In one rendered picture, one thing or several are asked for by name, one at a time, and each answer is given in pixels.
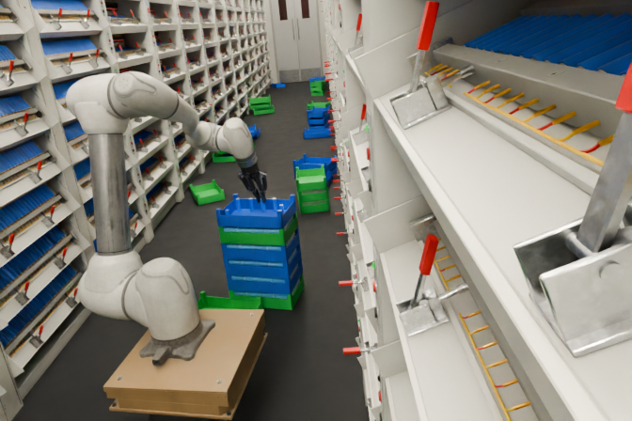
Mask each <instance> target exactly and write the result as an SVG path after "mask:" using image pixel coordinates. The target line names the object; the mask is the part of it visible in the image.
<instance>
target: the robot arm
mask: <svg viewBox="0 0 632 421"><path fill-rule="evenodd" d="M66 104H67V106H68V108H69V110H70V112H71V113H72V114H73V115H74V116H75V117H76V118H78V120H79V122H80V124H81V126H82V129H83V131H84V132H85V133H87V134H88V146H89V159H90V170H91V182H92V194H93V206H94V218H95V230H96V243H97V253H95V254H94V256H93V257H92V258H91V259H90V261H89V263H88V268H87V271H86V272H85V273H84V274H83V276H82V277H81V279H80V282H79V284H78V298H79V300H80V302H81V303H82V305H83V306H84V307H85V308H86V309H88V310H89V311H91V312H93V313H95V314H97V315H99V316H103V317H106V318H110V319H116V320H134V321H136V322H138V323H140V324H141V325H143V326H145V327H148V328H149V330H150V338H151V340H150V341H149V343H148V344H147V345H146V346H145V347H143V348H142V349H141V350H140V351H139V355H140V357H141V358H146V357H153V358H152V364H153V365H155V366H160V365H161V364H162V363H163V362H164V361H166V360H167V359H168V358H174V359H182V360H184V361H191V360H192V359H194V358H195V355H196V352H197V350H198V348H199V346H200V345H201V343H202V342H203V340H204V339H205V337H206V336H207V334H208V333H209V332H210V331H211V330H212V328H214V327H215V321H214V320H200V317H199V313H198V301H197V296H196V294H195V290H194V287H193V284H192V281H191V278H190V276H189V274H188V273H187V271H186V270H185V269H184V268H183V266H182V265H181V263H180V262H178V261H177V260H174V259H172V258H169V257H160V258H156V259H153V260H151V261H149V262H147V263H146V264H144V265H143V263H142V261H141V258H140V255H138V253H137V252H136V251H135V250H134V249H132V247H131V234H130V221H129V207H128V194H127V180H126V167H125V154H124V141H123V133H125V132H126V130H127V128H128V123H129V120H130V117H148V116H150V117H157V118H160V119H163V120H171V121H176V122H180V123H181V124H182V130H183V131H184V133H185V139H186V142H187V143H188V144H189V145H190V146H191V147H193V148H196V149H201V150H208V151H225V152H227V153H229V154H232V155H233V157H234V159H235V161H236V163H237V165H238V166H239V167H240V168H241V171H242V172H239V175H238V178H239V179H240V180H241V181H242V183H243V184H244V186H245V188H246V189H247V191H248V192H249V191H251V192H252V193H253V196H255V197H256V199H257V202H258V203H260V201H262V203H265V200H266V197H265V195H266V193H265V192H266V190H267V180H266V174H267V173H266V172H264V173H262V172H261V171H260V170H259V166H258V163H257V159H258V158H257V155H256V152H255V149H254V143H253V139H252V135H251V133H250V131H249V129H248V128H247V126H246V124H245V123H244V122H243V121H242V120H241V119H240V118H238V117H233V118H230V119H228V120H227V121H226V122H225V123H224V126H223V127H222V126H218V125H215V124H212V123H208V122H204V121H199V115H198V112H197V111H196V110H195V109H194V108H193V107H192V106H191V105H190V104H188V103H187V102H186V101H185V100H184V99H183V98H181V97H180V96H179V95H178V94H177V93H176V92H175V91H174V90H173V89H171V88H170V87H169V86H167V85H166V84H164V83H162V82H161V81H159V80H157V79H155V78H153V77H151V76H149V75H147V74H145V73H142V72H137V71H125V72H123V73H121V74H116V73H106V74H99V75H93V76H88V77H86V78H83V79H81V80H79V81H78V82H76V83H75V84H73V85H72V86H71V87H70V88H69V90H68V92H67V96H66ZM260 175H261V177H262V183H261V180H260ZM246 178H247V179H246ZM254 181H255V182H256V183H257V185H258V187H259V190H260V191H259V190H258V188H256V186H255V184H254Z"/></svg>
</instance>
